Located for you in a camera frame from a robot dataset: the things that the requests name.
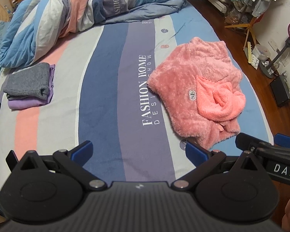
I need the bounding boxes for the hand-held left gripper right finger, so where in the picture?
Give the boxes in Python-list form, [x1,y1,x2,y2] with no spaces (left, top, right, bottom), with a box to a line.
[171,141,269,191]

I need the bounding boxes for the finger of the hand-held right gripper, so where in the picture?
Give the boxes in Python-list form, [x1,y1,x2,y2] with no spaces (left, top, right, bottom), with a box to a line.
[235,132,275,159]
[274,133,290,151]

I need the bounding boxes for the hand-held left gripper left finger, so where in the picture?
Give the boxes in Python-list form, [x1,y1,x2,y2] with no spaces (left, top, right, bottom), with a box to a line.
[5,140,107,191]

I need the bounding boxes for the salmon pink fleece pants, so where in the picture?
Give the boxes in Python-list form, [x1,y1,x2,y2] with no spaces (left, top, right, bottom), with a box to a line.
[196,76,246,124]

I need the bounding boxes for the pink fluffy jacket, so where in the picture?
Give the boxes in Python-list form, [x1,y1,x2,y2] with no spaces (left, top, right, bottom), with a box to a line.
[147,37,247,150]

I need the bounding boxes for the black box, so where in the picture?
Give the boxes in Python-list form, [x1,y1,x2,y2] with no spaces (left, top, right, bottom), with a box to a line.
[270,74,290,107]

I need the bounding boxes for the folded purple garment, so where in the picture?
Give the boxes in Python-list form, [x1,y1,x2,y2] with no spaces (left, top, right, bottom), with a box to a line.
[8,64,56,110]

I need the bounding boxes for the striped bed sheet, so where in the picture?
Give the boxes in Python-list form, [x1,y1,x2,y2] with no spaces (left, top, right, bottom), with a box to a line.
[0,0,275,199]

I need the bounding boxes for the folded grey sweater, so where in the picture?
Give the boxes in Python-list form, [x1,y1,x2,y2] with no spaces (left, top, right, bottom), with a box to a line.
[3,62,51,100]

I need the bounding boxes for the white plastic container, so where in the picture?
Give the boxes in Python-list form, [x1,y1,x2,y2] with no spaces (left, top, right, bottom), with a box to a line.
[252,44,270,61]

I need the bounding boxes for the yellow drying rack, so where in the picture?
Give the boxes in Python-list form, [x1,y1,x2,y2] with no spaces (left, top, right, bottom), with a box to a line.
[224,17,266,51]

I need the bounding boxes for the striped quilt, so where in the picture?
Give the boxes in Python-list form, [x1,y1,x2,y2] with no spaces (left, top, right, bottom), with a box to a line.
[0,0,201,68]

